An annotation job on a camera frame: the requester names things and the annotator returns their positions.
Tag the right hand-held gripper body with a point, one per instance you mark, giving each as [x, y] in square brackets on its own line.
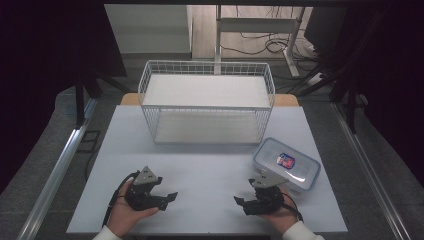
[266, 195]

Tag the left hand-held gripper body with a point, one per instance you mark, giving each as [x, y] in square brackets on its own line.
[141, 191]

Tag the person's right hand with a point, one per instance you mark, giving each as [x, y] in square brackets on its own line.
[283, 218]

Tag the person's left hand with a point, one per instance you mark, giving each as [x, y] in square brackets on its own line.
[125, 215]

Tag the clear plastic food container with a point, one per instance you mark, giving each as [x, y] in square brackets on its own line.
[293, 173]

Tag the black stand leg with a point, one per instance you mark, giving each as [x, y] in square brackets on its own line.
[80, 103]

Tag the white power strip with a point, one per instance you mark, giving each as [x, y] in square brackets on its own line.
[315, 79]

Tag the black stand legs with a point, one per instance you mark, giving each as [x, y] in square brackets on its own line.
[350, 100]

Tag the dark curtain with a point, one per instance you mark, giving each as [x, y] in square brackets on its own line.
[50, 66]
[393, 83]

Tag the white cabinet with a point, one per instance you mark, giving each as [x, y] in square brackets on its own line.
[150, 30]

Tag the aluminium rail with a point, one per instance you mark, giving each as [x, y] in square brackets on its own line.
[56, 170]
[370, 170]

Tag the white metal desk frame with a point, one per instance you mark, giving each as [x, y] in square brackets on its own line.
[256, 25]

